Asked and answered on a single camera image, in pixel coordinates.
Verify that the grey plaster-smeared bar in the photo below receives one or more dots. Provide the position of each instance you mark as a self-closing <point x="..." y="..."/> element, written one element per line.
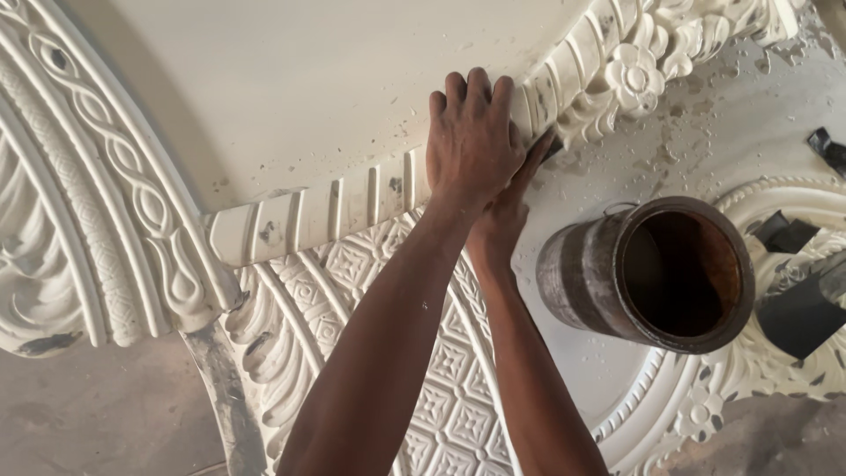
<point x="228" y="410"/>

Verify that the person's left hand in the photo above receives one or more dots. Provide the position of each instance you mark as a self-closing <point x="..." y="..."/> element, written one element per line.
<point x="470" y="149"/>

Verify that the large dark grey trowel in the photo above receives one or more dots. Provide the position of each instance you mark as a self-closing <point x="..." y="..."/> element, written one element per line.
<point x="803" y="311"/>

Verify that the white braided plaster arch moulding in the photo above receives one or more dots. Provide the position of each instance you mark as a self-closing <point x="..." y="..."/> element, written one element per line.
<point x="106" y="198"/>

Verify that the small dark scraping tool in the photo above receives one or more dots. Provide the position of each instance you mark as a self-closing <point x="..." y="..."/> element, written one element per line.
<point x="554" y="149"/>

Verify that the white diamond-tile plaster moulding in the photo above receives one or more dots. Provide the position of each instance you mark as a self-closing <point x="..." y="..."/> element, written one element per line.
<point x="456" y="396"/>

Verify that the person's right hand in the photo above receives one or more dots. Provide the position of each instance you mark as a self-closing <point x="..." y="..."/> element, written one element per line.
<point x="502" y="221"/>

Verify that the rusty metal bucket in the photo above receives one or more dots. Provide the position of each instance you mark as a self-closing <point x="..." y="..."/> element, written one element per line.
<point x="595" y="277"/>

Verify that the black strip piece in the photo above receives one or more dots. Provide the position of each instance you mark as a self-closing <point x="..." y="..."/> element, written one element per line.
<point x="827" y="149"/>

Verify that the small black rubber piece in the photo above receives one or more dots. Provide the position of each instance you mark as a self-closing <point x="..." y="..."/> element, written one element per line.
<point x="786" y="233"/>

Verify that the white ribbed-border plaster panel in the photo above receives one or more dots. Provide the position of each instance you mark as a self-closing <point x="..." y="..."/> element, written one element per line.
<point x="297" y="99"/>

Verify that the person's right fingers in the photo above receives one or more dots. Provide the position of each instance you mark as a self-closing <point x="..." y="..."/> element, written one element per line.
<point x="534" y="162"/>

